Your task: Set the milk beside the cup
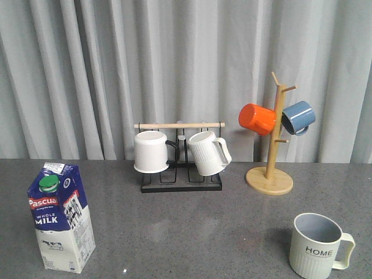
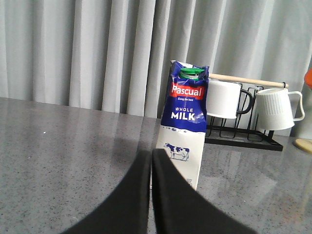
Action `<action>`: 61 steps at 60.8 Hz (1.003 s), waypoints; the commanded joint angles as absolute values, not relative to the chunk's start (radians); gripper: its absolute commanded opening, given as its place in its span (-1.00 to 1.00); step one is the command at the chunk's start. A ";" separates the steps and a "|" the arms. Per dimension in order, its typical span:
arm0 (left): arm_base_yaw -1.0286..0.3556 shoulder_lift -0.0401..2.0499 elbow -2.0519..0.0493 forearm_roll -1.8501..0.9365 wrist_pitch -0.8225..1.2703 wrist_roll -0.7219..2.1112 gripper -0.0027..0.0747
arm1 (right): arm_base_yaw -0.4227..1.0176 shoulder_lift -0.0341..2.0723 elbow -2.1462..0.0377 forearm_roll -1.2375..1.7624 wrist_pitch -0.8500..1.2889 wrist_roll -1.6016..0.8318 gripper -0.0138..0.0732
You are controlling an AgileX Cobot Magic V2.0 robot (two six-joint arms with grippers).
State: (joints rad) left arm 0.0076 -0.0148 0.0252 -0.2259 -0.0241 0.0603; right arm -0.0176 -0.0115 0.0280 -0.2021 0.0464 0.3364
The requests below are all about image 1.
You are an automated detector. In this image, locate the blue mug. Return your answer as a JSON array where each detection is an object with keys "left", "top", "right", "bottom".
[{"left": 281, "top": 101, "right": 316, "bottom": 136}]

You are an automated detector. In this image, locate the white ribbed mug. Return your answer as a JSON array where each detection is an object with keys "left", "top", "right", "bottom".
[{"left": 187, "top": 131, "right": 232, "bottom": 176}]

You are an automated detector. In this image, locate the wooden mug tree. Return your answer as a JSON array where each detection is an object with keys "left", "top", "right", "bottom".
[{"left": 245, "top": 73, "right": 297, "bottom": 195}]

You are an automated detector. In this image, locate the blue white milk carton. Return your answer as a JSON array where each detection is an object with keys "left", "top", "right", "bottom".
[{"left": 27, "top": 162, "right": 95, "bottom": 274}]

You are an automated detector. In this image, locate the pale green HOME mug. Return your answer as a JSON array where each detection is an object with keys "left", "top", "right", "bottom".
[{"left": 289, "top": 213, "right": 356, "bottom": 278}]

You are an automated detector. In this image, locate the white mug black handle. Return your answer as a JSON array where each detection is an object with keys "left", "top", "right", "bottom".
[{"left": 134, "top": 131, "right": 180, "bottom": 174}]

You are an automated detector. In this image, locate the grey curtain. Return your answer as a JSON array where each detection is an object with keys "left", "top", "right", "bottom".
[{"left": 1, "top": 1, "right": 371, "bottom": 163}]

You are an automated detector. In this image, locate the orange mug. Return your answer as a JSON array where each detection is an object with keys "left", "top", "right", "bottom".
[{"left": 238, "top": 103, "right": 276, "bottom": 136}]

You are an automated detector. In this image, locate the black wire mug rack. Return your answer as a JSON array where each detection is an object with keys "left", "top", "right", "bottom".
[{"left": 134, "top": 121, "right": 226, "bottom": 193}]

